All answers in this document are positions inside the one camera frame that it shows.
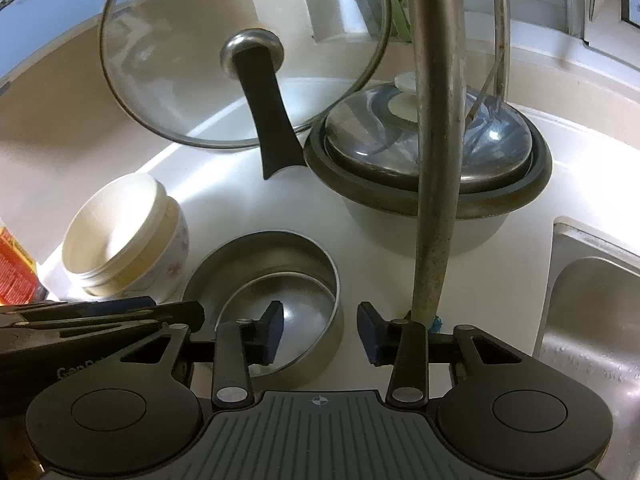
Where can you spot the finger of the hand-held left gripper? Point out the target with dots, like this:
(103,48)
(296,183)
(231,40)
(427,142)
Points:
(190,316)
(75,308)

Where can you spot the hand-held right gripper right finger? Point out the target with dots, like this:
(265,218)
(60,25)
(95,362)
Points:
(369,335)

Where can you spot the window frame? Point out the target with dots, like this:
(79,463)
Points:
(575,0)

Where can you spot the large steel bowl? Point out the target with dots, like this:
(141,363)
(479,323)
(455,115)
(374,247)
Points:
(300,255)

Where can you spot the green object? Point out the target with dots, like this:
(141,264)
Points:
(400,5)

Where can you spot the blue and white appliance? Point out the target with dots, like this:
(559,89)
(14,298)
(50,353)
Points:
(75,10)

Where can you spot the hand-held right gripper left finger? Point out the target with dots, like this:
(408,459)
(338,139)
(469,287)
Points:
(272,332)

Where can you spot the steel sink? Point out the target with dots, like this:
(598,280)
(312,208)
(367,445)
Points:
(590,320)

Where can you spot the small blue object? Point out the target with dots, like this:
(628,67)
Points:
(436,325)

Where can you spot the steel faucet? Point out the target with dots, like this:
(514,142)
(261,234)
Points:
(437,160)

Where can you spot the steel pot lid white knob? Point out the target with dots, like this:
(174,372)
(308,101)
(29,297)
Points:
(360,135)

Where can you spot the small steel bowl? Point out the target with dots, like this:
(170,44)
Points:
(295,305)

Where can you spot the floral white bowl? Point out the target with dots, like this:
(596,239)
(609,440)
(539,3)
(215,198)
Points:
(172,255)

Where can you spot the grey cooking pot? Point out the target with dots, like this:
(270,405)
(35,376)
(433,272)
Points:
(380,220)

